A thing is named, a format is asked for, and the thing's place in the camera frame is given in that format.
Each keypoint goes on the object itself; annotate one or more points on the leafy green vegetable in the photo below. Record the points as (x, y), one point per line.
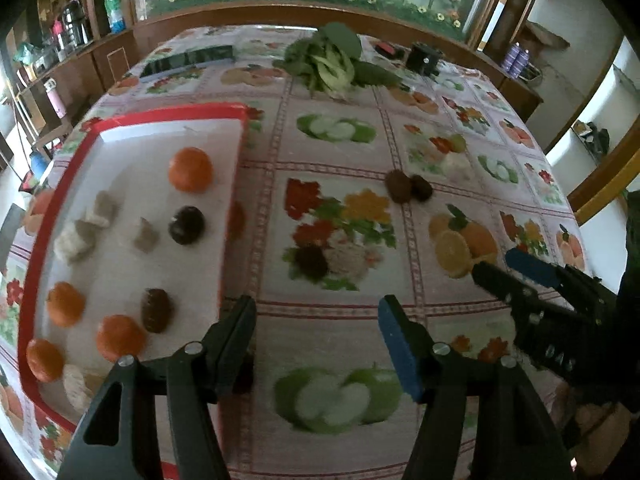
(330, 60)

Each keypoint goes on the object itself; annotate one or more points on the person's right hand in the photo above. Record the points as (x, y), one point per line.
(597, 422)

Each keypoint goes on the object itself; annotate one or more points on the dark round plum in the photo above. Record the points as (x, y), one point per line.
(186, 224)

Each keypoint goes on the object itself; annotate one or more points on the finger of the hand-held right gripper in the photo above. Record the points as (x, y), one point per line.
(532, 265)
(500, 282)

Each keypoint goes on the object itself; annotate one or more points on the red rimmed white tray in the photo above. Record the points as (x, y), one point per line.
(125, 270)

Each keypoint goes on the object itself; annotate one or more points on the purple spray can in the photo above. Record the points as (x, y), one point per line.
(525, 60)
(511, 55)

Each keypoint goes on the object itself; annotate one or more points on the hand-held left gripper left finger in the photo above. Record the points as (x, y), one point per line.
(235, 340)

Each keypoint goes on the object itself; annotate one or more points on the orange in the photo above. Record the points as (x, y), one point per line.
(44, 359)
(190, 169)
(65, 302)
(120, 337)

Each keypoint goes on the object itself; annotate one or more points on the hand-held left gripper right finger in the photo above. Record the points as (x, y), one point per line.
(402, 345)

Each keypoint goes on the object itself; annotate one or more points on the small black box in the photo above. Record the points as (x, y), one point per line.
(425, 57)

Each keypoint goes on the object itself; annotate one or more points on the blue water jug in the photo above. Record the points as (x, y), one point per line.
(35, 165)

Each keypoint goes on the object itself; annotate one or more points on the pink water bottle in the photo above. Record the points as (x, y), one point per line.
(52, 97)

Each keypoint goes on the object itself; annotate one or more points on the black thermos jug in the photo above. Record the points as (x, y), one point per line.
(75, 22)

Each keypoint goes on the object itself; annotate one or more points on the green plastic bottle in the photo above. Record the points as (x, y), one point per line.
(114, 10)

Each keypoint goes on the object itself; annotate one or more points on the green plastic bag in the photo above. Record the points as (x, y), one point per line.
(27, 52)

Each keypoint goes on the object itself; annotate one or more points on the green grape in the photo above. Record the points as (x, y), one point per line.
(457, 142)

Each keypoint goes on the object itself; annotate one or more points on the red and black case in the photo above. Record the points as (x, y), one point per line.
(387, 49)

